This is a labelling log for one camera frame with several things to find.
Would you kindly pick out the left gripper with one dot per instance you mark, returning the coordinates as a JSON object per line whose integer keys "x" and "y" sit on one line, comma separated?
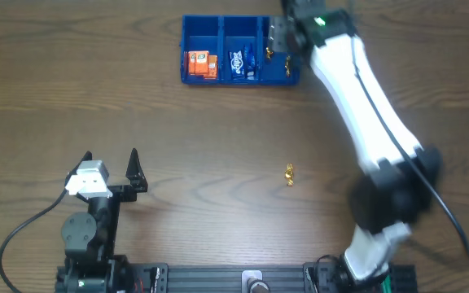
{"x": 122, "y": 192}

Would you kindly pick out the orange candy box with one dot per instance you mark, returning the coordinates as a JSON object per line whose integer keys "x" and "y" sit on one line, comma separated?
{"x": 212, "y": 69}
{"x": 200, "y": 61}

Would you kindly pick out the gold candy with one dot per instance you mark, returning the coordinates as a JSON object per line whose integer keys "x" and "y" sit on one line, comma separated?
{"x": 287, "y": 66}
{"x": 269, "y": 53}
{"x": 289, "y": 174}

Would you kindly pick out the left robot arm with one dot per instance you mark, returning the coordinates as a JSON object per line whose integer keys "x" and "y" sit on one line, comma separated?
{"x": 80, "y": 234}

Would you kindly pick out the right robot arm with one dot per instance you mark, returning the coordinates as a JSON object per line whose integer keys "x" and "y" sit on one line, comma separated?
{"x": 360, "y": 93}

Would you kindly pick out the blue tray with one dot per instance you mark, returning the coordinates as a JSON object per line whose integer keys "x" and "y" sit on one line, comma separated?
{"x": 202, "y": 28}

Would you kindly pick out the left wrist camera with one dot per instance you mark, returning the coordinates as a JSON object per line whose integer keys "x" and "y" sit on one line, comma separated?
{"x": 90, "y": 179}

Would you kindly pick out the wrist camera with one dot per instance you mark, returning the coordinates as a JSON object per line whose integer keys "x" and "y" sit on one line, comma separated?
{"x": 90, "y": 179}
{"x": 278, "y": 34}

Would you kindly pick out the mounting rail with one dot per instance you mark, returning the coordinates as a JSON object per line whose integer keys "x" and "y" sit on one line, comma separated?
{"x": 210, "y": 281}

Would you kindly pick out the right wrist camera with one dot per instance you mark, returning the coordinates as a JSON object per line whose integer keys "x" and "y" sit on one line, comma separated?
{"x": 278, "y": 34}

